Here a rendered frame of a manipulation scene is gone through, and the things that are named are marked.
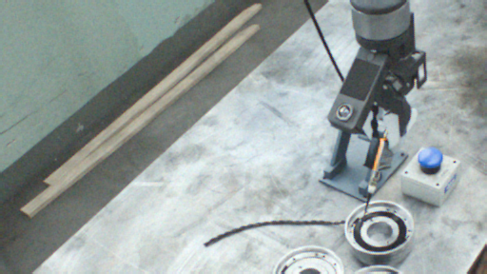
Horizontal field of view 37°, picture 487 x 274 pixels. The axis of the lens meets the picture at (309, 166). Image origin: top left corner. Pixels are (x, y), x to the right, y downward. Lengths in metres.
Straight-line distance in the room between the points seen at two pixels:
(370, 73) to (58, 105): 1.85
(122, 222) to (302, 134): 0.35
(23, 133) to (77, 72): 0.29
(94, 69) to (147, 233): 1.57
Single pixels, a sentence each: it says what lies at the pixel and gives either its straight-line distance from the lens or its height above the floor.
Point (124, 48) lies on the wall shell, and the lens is 2.80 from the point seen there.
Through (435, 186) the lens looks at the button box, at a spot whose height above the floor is 0.85.
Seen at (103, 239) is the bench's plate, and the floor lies 0.80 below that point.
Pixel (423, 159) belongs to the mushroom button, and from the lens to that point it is 1.14.
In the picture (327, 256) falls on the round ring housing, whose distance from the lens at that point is 1.08.
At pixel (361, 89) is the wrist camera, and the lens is 0.95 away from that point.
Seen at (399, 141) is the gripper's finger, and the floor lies 0.96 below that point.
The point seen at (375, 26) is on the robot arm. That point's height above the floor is 1.16.
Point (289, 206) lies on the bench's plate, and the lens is 1.19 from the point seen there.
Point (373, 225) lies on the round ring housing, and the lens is 1.11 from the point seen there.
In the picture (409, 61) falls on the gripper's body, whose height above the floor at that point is 1.07.
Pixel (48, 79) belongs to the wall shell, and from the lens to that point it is 2.62.
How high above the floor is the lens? 1.68
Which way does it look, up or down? 45 degrees down
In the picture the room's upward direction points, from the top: 11 degrees counter-clockwise
